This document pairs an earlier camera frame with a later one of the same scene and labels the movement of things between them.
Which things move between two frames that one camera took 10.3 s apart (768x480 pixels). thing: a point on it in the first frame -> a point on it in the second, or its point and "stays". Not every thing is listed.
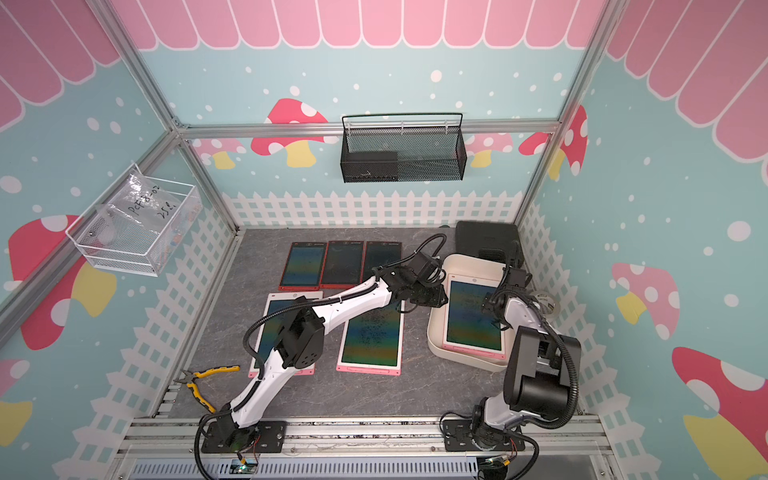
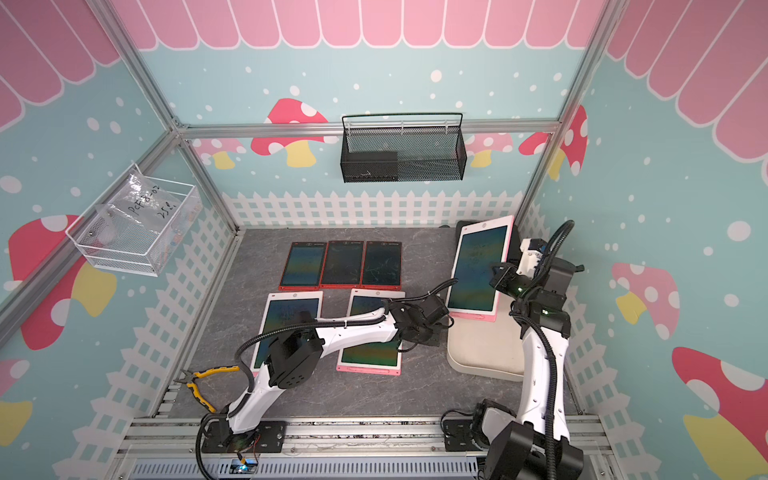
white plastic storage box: [467, 266] -> [493, 349]
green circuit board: [243, 466] stays
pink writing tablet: [467, 326] -> [482, 244]
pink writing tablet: [373, 342] stays
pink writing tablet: [269, 330] stays
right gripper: [490, 304] -> [502, 280]
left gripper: [435, 301] -> [435, 336]
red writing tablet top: [303, 268] stays
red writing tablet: [374, 254] stays
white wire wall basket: [132, 224] stays
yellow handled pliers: [190, 379] stays
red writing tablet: [343, 265] stays
